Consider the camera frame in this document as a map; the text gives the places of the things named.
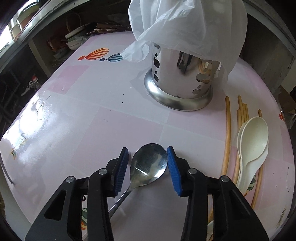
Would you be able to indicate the pink printed tablecloth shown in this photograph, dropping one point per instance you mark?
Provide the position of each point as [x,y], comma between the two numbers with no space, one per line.
[92,120]

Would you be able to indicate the metal spoon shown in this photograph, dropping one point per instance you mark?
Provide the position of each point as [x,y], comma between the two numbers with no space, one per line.
[149,164]

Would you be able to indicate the steel utensil holder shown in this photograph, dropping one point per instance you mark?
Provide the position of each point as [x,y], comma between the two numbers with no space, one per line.
[171,78]

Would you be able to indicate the bundle of three chopsticks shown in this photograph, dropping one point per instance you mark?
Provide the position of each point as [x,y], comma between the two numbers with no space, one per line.
[239,104]

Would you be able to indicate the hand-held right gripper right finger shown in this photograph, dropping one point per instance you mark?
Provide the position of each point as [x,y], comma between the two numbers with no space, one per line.
[174,171]

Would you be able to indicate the white plastic spoon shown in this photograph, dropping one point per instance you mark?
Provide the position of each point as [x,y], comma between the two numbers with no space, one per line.
[254,139]
[265,155]
[239,142]

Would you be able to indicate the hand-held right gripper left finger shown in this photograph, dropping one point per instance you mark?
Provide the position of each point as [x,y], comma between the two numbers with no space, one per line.
[120,171]

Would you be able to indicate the white plastic bag cover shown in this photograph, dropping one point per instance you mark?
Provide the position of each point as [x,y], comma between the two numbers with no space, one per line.
[189,25]

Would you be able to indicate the cream enamel pot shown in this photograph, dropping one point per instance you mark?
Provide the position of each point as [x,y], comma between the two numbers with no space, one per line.
[22,22]

